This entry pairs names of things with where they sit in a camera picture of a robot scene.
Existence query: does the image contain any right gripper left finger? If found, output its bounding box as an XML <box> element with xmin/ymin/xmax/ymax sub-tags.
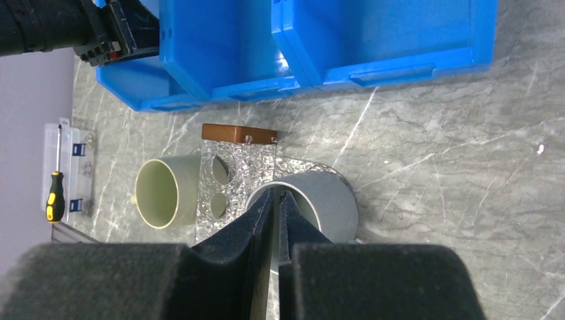
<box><xmin>1</xmin><ymin>189</ymin><xmax>274</xmax><ymax>319</ymax></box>

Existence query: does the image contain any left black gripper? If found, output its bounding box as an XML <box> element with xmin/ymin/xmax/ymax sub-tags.
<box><xmin>1</xmin><ymin>0</ymin><xmax>160</xmax><ymax>67</ymax></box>

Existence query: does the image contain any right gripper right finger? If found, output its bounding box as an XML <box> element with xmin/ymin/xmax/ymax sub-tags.
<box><xmin>279</xmin><ymin>191</ymin><xmax>485</xmax><ymax>319</ymax></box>

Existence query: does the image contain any grey ceramic mug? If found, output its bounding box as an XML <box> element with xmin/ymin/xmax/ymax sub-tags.
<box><xmin>246</xmin><ymin>171</ymin><xmax>358</xmax><ymax>276</ymax></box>

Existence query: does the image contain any blue three-compartment bin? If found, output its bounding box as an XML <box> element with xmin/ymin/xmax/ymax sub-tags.
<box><xmin>97</xmin><ymin>1</ymin><xmax>498</xmax><ymax>112</ymax></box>

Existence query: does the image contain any cream ceramic mug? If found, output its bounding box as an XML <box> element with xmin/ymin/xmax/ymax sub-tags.
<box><xmin>134</xmin><ymin>153</ymin><xmax>201</xmax><ymax>229</ymax></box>

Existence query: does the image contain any clear acrylic toothbrush holder tray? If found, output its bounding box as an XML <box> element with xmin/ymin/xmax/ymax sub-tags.
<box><xmin>195</xmin><ymin>123</ymin><xmax>278</xmax><ymax>243</ymax></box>

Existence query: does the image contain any textured clear oval mat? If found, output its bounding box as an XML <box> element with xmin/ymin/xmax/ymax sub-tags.
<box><xmin>274</xmin><ymin>156</ymin><xmax>354</xmax><ymax>191</ymax></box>

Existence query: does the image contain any clear plastic screw box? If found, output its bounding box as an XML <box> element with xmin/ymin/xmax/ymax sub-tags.
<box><xmin>41</xmin><ymin>118</ymin><xmax>96</xmax><ymax>222</ymax></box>

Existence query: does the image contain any orange black screwdriver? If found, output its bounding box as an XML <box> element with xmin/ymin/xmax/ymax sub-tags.
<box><xmin>45</xmin><ymin>124</ymin><xmax>65</xmax><ymax>223</ymax></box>

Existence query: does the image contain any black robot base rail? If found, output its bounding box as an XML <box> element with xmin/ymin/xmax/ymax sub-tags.
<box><xmin>51</xmin><ymin>222</ymin><xmax>99</xmax><ymax>243</ymax></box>

